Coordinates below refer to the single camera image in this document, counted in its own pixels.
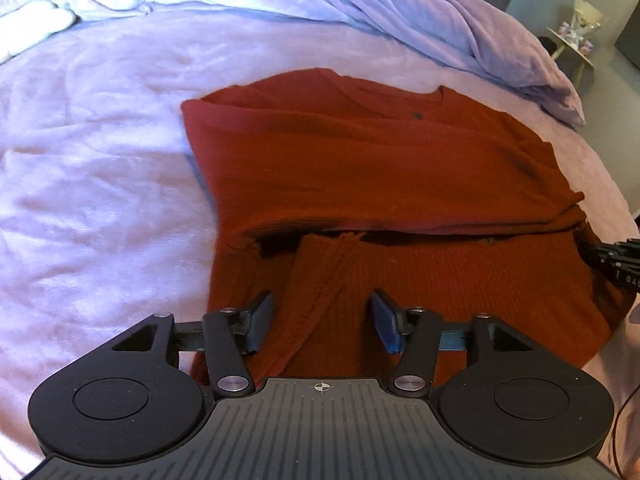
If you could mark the red button cardigan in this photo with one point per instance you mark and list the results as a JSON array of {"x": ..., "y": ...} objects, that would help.
[{"x": 375, "y": 170}]

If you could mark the white crumpled cloth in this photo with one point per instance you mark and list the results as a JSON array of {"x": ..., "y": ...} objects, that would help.
[{"x": 30, "y": 25}]

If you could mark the wrapped flower bouquet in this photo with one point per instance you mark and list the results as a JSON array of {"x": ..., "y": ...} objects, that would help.
[{"x": 589, "y": 12}]

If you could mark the black flat screen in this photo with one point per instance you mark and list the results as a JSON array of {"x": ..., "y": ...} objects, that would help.
[{"x": 631, "y": 44}]

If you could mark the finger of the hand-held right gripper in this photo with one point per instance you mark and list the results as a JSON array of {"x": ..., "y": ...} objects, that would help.
[{"x": 615, "y": 256}]

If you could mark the small pink ornament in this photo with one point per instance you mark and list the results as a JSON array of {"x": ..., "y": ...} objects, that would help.
[
  {"x": 568, "y": 29},
  {"x": 587, "y": 46}
]

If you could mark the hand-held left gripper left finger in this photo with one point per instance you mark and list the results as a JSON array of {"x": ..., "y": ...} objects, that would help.
[{"x": 260, "y": 325}]

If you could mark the round white side table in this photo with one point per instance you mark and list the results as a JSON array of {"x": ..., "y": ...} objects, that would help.
[{"x": 580, "y": 57}]

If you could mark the lilac fleece bed blanket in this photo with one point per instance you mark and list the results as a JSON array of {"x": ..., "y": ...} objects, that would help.
[{"x": 100, "y": 185}]

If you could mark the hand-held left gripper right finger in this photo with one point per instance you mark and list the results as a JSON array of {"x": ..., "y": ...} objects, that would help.
[{"x": 385, "y": 322}]

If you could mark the lilac crumpled duvet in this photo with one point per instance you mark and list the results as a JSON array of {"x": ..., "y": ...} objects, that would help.
[{"x": 400, "y": 5}]

